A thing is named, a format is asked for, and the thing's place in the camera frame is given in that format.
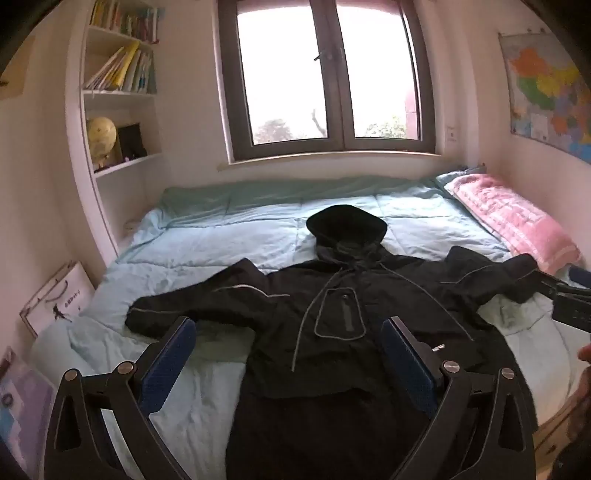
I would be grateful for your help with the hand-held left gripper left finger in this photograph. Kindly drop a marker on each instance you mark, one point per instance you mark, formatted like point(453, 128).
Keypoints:
point(168, 364)

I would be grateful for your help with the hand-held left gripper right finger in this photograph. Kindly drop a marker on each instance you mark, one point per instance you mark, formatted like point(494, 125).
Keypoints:
point(408, 364)

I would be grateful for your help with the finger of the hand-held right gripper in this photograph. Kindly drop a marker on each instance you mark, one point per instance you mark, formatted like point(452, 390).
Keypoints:
point(554, 285)

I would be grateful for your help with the black hooded jacket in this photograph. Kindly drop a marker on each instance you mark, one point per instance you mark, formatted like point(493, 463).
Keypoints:
point(323, 364)

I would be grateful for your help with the person's right hand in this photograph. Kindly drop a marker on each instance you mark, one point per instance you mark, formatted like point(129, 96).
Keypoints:
point(585, 354)

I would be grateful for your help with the pink pillow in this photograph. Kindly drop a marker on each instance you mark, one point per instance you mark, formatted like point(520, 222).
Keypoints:
point(512, 217)

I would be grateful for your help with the white paper bag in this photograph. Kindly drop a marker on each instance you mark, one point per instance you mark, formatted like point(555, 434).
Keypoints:
point(60, 300)

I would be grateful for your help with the light blue quilt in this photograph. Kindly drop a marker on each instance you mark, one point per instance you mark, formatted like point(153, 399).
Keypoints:
point(207, 230)

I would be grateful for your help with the blue pillow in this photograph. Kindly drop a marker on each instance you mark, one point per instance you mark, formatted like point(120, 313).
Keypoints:
point(447, 179)

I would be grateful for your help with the purple printed box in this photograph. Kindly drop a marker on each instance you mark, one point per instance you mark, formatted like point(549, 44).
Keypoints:
point(21, 406)

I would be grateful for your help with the black box on shelf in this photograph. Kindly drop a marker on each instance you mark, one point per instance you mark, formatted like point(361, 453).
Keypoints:
point(130, 141)

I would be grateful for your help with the yellow globe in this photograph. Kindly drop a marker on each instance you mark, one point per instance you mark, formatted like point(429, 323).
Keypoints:
point(100, 134)

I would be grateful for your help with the white built-in bookshelf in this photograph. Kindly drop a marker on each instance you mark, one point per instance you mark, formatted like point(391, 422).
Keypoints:
point(124, 98)

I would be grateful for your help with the grey framed window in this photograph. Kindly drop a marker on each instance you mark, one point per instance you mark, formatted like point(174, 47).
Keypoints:
point(331, 92)

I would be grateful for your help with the row of leaning books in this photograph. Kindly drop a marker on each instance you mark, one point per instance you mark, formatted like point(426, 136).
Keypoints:
point(122, 69)

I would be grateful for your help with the row of upright books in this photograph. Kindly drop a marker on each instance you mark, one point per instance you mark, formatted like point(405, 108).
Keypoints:
point(129, 21)

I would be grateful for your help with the wooden bed frame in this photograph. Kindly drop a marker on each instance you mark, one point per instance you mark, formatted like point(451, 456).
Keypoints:
point(551, 438)

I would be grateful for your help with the white wall socket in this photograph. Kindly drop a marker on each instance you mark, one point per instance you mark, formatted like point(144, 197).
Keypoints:
point(451, 133)

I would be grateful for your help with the colourful wall map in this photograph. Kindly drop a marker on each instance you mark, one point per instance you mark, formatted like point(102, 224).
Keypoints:
point(545, 87)

